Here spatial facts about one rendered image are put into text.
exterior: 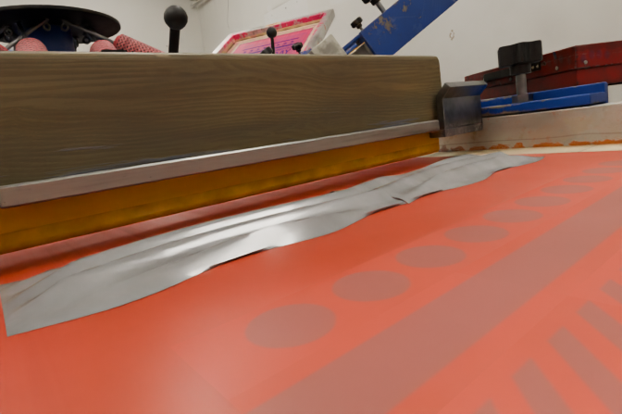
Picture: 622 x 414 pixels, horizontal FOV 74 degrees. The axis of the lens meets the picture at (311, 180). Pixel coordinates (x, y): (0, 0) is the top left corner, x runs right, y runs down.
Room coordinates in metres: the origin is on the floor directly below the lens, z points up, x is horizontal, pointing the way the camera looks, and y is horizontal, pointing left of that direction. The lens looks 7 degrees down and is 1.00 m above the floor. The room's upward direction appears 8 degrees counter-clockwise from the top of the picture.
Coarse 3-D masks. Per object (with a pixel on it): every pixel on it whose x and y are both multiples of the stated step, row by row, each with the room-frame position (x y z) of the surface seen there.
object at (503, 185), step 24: (384, 168) 0.41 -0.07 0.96; (408, 168) 0.38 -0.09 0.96; (528, 168) 0.29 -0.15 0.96; (552, 168) 0.28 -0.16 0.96; (576, 168) 0.26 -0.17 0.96; (288, 192) 0.33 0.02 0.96; (312, 192) 0.31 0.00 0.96; (456, 192) 0.24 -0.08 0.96; (480, 192) 0.23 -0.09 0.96; (504, 192) 0.22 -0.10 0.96
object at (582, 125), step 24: (504, 120) 0.43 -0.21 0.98; (528, 120) 0.41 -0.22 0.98; (552, 120) 0.40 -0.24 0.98; (576, 120) 0.38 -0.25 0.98; (600, 120) 0.37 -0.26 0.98; (456, 144) 0.48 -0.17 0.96; (480, 144) 0.46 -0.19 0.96; (504, 144) 0.43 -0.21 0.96; (528, 144) 0.42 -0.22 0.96; (552, 144) 0.40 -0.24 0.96; (576, 144) 0.38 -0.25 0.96
